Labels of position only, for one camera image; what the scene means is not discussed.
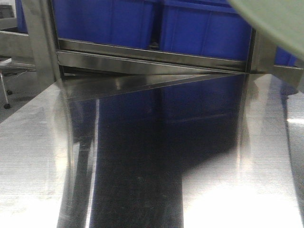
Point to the blue bin far left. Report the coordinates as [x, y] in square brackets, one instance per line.
[21, 23]

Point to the stainless steel shelf rack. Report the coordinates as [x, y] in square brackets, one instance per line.
[42, 50]

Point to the green round plate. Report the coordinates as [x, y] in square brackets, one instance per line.
[281, 20]

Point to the blue bin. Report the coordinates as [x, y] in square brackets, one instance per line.
[203, 29]
[284, 58]
[21, 23]
[115, 22]

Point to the blue bin lower right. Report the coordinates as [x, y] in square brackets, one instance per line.
[284, 58]

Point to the blue bin lower left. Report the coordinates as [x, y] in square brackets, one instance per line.
[115, 22]

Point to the blue bin lower middle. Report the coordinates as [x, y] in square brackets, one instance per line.
[203, 29]

